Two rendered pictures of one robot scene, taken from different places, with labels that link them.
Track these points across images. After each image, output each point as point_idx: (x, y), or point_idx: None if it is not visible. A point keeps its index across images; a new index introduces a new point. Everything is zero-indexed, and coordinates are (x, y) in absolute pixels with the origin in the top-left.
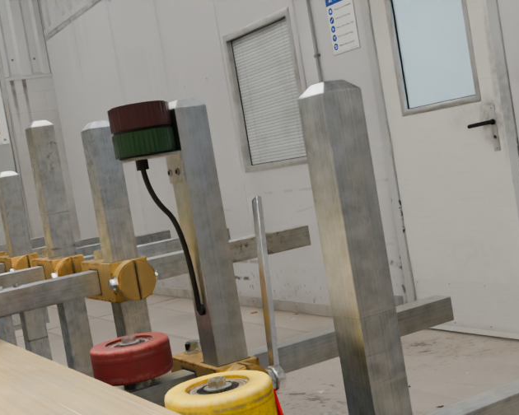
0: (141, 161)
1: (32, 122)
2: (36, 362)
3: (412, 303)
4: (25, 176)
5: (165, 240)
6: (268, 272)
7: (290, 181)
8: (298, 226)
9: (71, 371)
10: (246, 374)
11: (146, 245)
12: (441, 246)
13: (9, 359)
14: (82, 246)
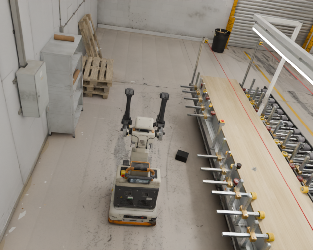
0: None
1: (251, 196)
2: (244, 184)
3: (206, 181)
4: None
5: (227, 212)
6: (225, 175)
7: None
8: (212, 191)
9: (241, 178)
10: (231, 165)
11: (230, 211)
12: None
13: (247, 188)
14: (240, 234)
